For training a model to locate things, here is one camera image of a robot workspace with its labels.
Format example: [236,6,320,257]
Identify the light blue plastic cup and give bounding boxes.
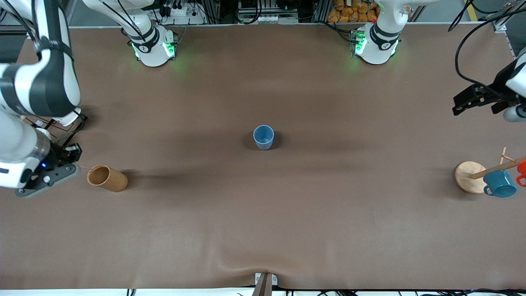
[253,125,275,151]

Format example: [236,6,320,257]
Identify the brown wooden cylinder holder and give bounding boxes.
[87,164,128,193]

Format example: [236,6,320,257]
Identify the wooden mug tree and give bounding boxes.
[454,147,526,194]

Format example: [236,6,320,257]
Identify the teal enamel mug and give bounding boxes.
[483,169,518,198]

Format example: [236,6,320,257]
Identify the orange bread pile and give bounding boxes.
[327,0,379,24]

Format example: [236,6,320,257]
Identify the white power strip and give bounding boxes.
[161,0,207,25]

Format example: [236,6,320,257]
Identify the brown table mat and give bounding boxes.
[0,23,526,291]

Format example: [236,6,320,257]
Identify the grey table clamp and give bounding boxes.
[251,272,279,296]

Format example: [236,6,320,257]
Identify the black wire cup rack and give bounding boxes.
[20,113,88,149]

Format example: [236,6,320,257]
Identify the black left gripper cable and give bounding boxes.
[454,7,526,97]

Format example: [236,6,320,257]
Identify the aluminium frame post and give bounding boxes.
[485,0,526,34]

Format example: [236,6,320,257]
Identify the black hanging cable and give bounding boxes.
[447,0,475,32]

